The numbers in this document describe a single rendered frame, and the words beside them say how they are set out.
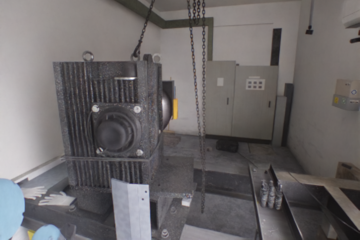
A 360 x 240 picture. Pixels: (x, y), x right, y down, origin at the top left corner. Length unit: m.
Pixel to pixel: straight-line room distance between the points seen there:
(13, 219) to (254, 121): 3.85
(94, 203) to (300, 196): 1.66
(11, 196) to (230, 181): 1.65
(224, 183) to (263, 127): 2.39
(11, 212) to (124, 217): 0.61
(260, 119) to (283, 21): 1.98
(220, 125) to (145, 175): 3.13
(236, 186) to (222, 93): 2.36
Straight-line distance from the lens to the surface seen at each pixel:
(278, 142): 4.24
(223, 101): 3.90
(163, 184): 1.15
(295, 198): 2.02
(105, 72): 1.07
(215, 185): 1.92
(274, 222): 1.39
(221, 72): 3.85
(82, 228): 1.63
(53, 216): 1.77
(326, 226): 2.21
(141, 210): 0.97
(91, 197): 1.36
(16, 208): 0.53
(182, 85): 4.23
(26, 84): 1.94
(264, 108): 3.98
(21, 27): 1.98
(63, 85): 1.12
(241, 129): 4.04
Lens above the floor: 1.56
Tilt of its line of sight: 11 degrees down
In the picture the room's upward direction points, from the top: straight up
